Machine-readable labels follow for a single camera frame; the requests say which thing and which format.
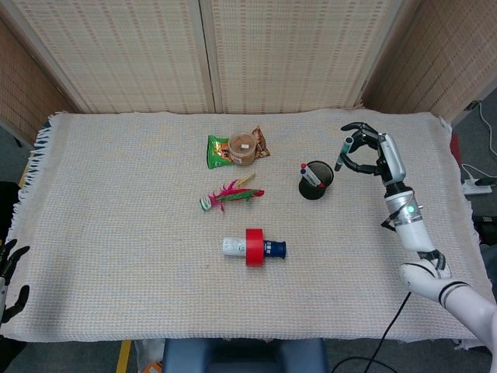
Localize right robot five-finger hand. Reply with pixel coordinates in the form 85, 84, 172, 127
340, 122, 408, 187

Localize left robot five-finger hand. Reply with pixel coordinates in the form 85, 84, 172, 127
0, 239, 31, 326

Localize green white marker pen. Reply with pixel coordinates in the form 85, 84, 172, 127
334, 136, 355, 173

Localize red-capped white marker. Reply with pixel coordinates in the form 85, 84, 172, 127
299, 168, 326, 189

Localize black mesh pen holder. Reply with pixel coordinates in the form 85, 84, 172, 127
297, 158, 335, 201

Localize white power strip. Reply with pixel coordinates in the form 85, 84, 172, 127
461, 173, 492, 195

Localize beige woven tablecloth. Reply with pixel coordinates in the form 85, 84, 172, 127
3, 108, 490, 347

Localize woven folding screen panel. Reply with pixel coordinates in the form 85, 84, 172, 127
200, 0, 405, 114
360, 0, 497, 124
0, 0, 217, 114
0, 0, 85, 147

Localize brown snack bag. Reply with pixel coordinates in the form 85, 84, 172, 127
250, 126, 271, 159

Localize clear plastic jar brown contents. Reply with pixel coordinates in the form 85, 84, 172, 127
228, 131, 258, 166

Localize yellow floor tape strip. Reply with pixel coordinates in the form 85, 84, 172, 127
115, 340, 133, 373

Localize colourful feather shuttlecock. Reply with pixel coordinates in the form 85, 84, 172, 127
199, 173, 266, 214

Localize red tape roll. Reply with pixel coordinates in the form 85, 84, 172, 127
245, 228, 266, 267

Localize green snack bag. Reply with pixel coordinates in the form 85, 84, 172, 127
207, 134, 236, 170

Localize white bottle with blue cap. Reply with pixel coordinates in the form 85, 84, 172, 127
222, 236, 288, 260

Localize white cable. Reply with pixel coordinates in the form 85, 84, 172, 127
476, 101, 497, 152

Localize black power cable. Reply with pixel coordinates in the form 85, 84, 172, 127
333, 291, 412, 373

